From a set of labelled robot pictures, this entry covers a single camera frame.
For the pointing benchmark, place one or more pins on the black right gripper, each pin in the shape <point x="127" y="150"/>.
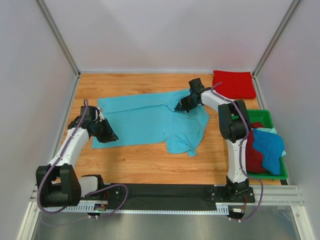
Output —
<point x="183" y="105"/>

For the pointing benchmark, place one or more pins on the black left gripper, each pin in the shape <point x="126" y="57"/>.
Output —
<point x="109" y="135"/>

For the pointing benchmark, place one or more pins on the light blue t-shirt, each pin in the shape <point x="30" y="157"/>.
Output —
<point x="150" y="119"/>

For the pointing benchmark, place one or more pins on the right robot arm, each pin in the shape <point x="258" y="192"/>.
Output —
<point x="234" y="127"/>

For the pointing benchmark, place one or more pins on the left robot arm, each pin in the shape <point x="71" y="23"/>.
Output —
<point x="57" y="182"/>

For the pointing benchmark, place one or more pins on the folded red t-shirt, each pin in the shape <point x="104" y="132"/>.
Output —
<point x="234" y="85"/>

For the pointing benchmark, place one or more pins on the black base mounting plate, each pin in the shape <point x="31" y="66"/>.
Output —
<point x="118" y="194"/>

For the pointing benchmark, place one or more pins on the green plastic bin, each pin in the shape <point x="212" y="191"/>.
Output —
<point x="262" y="118"/>

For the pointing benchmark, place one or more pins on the dark red t-shirt in bin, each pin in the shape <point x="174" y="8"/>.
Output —
<point x="253" y="158"/>

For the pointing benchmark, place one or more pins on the mint green t-shirt in bin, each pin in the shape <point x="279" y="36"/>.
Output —
<point x="272" y="131"/>

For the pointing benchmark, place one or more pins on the blue t-shirt in bin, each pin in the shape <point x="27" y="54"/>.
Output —
<point x="271" y="146"/>

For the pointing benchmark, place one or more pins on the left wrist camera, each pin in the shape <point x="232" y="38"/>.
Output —
<point x="91" y="114"/>

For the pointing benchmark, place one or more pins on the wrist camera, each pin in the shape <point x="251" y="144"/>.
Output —
<point x="91" y="114"/>
<point x="196" y="86"/>

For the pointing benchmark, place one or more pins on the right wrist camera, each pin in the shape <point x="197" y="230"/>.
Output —
<point x="196" y="86"/>

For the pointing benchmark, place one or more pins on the left aluminium corner post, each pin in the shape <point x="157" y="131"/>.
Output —
<point x="57" y="35"/>

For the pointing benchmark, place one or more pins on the aluminium corner post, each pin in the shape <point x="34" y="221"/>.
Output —
<point x="57" y="35"/>
<point x="277" y="35"/>

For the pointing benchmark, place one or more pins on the right aluminium corner post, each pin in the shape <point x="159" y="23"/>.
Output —
<point x="277" y="35"/>

